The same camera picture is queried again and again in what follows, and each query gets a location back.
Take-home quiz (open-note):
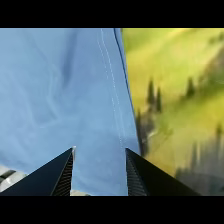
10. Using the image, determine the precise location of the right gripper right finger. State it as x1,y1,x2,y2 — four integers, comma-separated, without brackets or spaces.
125,147,201,197

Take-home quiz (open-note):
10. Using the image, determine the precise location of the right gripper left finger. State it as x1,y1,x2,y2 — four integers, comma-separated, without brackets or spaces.
0,146,77,197

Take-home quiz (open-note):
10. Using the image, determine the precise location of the blue shirt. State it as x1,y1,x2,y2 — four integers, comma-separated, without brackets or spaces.
0,27,141,197

